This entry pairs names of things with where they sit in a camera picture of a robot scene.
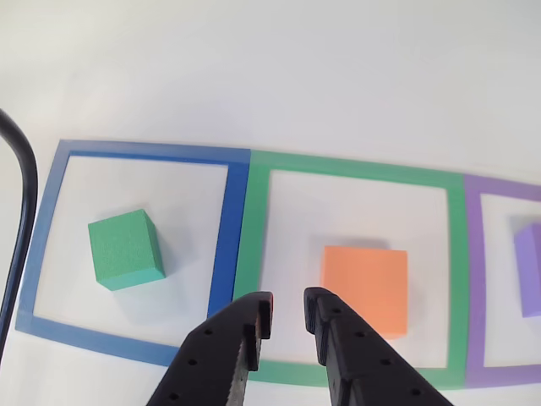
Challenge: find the long black camera cable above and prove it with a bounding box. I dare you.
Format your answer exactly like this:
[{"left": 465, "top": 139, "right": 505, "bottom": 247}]
[{"left": 0, "top": 107, "right": 40, "bottom": 352}]

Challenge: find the green square block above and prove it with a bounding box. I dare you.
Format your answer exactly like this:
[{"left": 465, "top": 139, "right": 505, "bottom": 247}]
[{"left": 87, "top": 208, "right": 167, "bottom": 293}]

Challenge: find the purple square block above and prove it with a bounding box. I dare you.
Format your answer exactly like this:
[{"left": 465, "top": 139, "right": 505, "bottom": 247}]
[{"left": 513, "top": 222, "right": 541, "bottom": 319}]

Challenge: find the purple square frame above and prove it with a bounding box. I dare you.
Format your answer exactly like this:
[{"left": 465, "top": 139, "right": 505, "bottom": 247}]
[{"left": 462, "top": 173, "right": 541, "bottom": 389}]

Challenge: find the orange square block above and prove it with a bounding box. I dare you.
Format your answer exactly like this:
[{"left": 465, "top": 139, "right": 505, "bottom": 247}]
[{"left": 320, "top": 244, "right": 410, "bottom": 341}]

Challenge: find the green square frame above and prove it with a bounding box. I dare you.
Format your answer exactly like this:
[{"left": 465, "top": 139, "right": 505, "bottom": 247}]
[{"left": 232, "top": 148, "right": 469, "bottom": 391}]

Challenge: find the blue square frame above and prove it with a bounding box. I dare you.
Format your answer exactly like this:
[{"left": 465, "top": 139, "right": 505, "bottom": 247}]
[{"left": 14, "top": 139, "right": 253, "bottom": 368}]

